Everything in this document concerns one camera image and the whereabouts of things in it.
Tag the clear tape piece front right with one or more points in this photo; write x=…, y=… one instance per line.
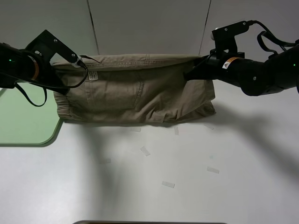
x=213, y=170

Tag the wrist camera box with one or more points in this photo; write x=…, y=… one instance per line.
x=224, y=37
x=48, y=45

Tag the clear tape piece middle left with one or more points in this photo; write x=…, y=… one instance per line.
x=135, y=129

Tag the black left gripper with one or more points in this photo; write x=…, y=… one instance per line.
x=43, y=74

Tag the clear tape piece front centre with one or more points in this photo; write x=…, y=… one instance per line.
x=168, y=184

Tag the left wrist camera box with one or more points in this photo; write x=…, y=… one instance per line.
x=48, y=45

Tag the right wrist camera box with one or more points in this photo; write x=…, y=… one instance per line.
x=224, y=37

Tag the clear tape piece middle right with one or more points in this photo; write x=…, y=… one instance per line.
x=176, y=131

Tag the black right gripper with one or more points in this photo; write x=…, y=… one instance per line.
x=211, y=66

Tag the khaki shorts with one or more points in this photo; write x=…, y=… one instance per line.
x=133, y=88

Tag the green plastic tray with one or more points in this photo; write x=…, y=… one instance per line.
x=24, y=125

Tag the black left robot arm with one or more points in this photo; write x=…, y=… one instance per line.
x=21, y=65

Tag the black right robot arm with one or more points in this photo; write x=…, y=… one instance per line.
x=278, y=73

